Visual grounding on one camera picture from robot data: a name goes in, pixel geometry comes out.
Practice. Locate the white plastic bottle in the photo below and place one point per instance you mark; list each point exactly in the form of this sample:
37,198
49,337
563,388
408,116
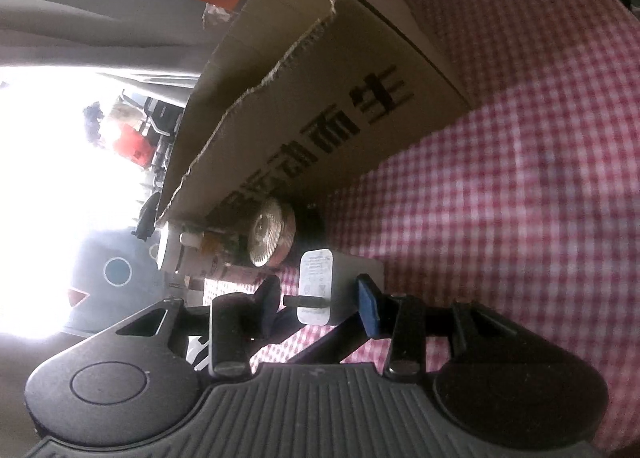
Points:
170,248

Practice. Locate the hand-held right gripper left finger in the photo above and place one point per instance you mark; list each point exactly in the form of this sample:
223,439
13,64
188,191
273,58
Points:
270,303

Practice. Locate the brown cardboard box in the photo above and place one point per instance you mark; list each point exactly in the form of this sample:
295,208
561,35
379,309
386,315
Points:
310,102

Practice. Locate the beige curtain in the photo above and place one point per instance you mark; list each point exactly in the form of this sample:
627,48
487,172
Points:
75,12

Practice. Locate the gold round jar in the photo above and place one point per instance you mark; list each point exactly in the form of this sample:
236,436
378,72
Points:
267,233

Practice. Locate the red plastic container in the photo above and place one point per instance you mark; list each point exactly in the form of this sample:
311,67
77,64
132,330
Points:
132,142

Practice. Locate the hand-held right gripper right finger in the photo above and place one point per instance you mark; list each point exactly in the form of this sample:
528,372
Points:
369,308

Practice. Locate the white charger plug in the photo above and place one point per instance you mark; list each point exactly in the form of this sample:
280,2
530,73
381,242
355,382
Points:
340,278

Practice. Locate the red checkered tablecloth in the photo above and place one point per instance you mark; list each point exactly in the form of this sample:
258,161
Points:
500,188

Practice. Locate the grey panel with circle mark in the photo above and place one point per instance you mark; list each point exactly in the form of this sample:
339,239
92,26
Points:
117,273

